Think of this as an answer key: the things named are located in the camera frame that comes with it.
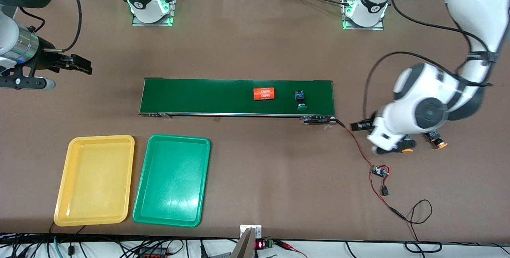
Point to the small metal bracket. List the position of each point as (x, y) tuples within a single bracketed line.
[(244, 229)]

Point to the green push button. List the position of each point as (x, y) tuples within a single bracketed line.
[(301, 99)]

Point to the red digit display module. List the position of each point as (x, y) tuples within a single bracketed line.
[(259, 245)]

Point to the green conveyor belt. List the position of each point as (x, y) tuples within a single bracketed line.
[(199, 96)]

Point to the yellow push button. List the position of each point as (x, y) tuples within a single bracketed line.
[(407, 150), (440, 144)]

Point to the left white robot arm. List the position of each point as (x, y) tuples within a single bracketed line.
[(428, 112)]

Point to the small black circuit board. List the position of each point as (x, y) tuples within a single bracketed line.
[(379, 171)]

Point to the black conveyor motor drive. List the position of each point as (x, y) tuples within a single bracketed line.
[(318, 120)]

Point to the grey metal pole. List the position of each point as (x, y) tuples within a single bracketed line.
[(244, 248)]

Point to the yellow plastic tray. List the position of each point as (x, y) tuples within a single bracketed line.
[(93, 180)]

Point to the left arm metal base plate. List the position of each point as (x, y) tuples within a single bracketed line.
[(364, 28)]

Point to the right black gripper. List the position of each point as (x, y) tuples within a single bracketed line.
[(45, 59)]

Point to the green plastic tray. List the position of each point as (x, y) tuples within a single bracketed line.
[(171, 180)]

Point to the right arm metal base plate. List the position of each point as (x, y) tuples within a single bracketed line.
[(151, 24)]

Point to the orange cylinder white print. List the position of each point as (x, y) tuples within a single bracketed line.
[(264, 94)]

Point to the black inline switch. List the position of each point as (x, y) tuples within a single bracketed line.
[(384, 190)]

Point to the red clip lead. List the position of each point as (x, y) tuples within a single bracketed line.
[(285, 244)]

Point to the black power strip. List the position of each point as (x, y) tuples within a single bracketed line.
[(153, 255)]

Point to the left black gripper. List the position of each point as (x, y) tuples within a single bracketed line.
[(363, 126)]

